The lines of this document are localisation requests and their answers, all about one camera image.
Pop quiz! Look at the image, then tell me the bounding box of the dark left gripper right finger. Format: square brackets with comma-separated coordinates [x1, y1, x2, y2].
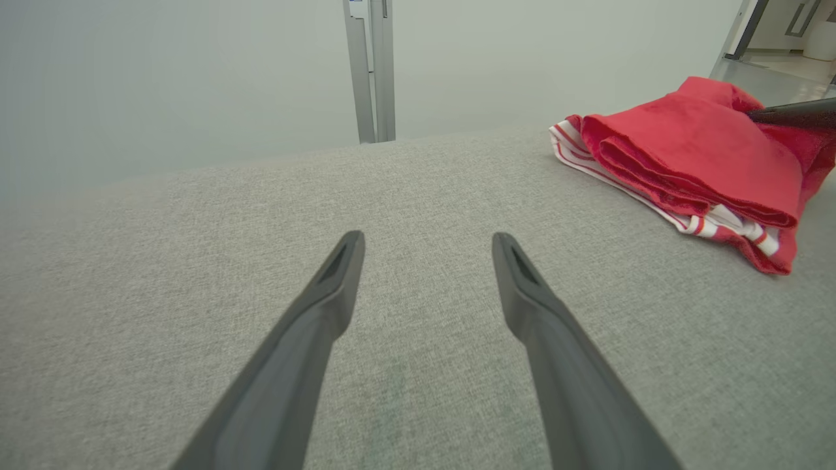
[491, 231, 684, 470]

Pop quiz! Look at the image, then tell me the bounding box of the grey partition post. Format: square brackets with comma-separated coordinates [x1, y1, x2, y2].
[342, 0, 396, 144]

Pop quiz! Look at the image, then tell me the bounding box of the grey fabric sofa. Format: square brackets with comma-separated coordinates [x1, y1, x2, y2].
[0, 124, 836, 470]

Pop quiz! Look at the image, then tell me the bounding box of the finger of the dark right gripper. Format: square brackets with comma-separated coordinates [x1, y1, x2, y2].
[746, 97, 836, 130]

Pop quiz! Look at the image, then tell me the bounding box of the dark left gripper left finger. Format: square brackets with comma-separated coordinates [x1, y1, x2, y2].
[169, 229, 366, 470]

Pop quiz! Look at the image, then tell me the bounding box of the red white jersey with print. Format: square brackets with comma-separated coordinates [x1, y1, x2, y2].
[549, 76, 836, 275]

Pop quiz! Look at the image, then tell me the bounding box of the grey doorway frame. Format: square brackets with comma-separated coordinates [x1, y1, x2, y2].
[711, 0, 771, 80]

